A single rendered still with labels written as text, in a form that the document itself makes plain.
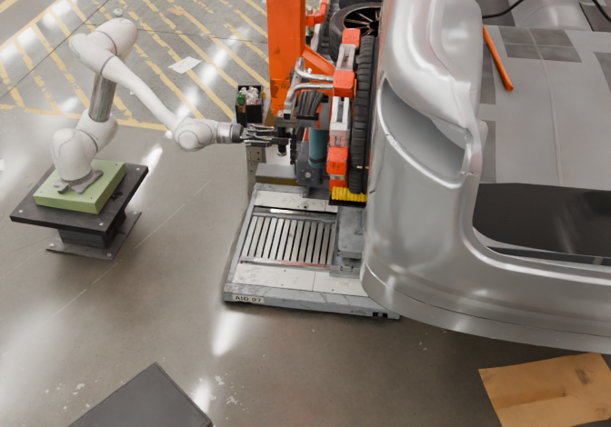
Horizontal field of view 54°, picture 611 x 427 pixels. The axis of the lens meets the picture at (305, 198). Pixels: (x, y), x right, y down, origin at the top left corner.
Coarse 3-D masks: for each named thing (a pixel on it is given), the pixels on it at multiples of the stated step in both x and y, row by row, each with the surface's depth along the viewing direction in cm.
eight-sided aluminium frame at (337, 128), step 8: (344, 48) 238; (352, 48) 238; (344, 56) 246; (352, 56) 233; (352, 64) 229; (336, 104) 224; (344, 104) 224; (336, 112) 225; (344, 112) 224; (344, 120) 224; (336, 128) 224; (344, 128) 224; (336, 136) 274; (344, 136) 225; (336, 144) 274; (344, 144) 228; (336, 176) 241; (344, 176) 241
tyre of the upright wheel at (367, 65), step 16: (368, 48) 227; (368, 64) 222; (368, 80) 219; (368, 96) 218; (368, 112) 218; (368, 128) 219; (352, 144) 223; (368, 144) 221; (352, 160) 225; (352, 176) 231; (352, 192) 245
